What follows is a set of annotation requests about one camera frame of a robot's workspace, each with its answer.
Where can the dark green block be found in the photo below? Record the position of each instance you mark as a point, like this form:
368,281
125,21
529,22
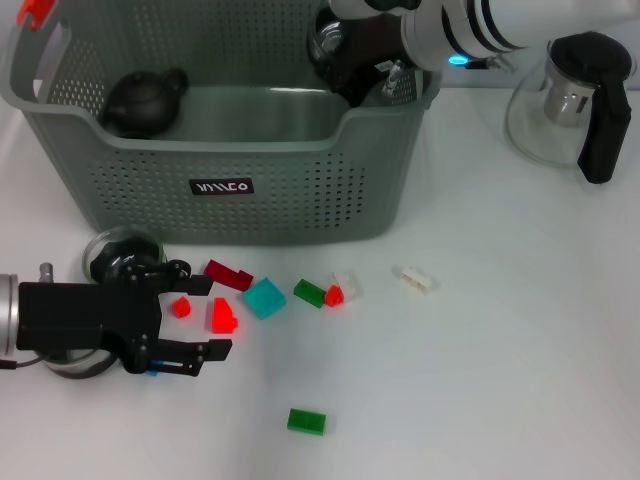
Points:
309,292

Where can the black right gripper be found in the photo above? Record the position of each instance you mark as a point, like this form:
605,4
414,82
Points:
380,50

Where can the small red block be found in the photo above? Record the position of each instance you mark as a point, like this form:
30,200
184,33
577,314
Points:
334,296
182,306

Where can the bright green block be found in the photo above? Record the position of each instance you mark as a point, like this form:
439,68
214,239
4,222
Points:
306,421

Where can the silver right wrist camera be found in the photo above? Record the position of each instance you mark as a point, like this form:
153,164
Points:
360,7

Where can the white ridged block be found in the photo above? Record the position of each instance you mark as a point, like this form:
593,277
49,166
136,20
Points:
416,281

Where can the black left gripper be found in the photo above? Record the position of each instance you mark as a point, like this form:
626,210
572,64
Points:
85,320

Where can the black clay teapot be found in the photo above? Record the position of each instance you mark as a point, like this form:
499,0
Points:
142,100

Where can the red slope block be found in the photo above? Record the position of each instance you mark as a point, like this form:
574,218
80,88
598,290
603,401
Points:
224,316

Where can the dark red long block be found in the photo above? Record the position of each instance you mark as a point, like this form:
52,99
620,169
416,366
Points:
225,274

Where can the blue square block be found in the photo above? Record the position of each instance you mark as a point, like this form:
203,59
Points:
154,371

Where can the grey perforated storage bin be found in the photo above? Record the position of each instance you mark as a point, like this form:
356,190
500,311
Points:
250,210

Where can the teal square block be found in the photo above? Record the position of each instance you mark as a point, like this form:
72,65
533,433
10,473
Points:
265,297

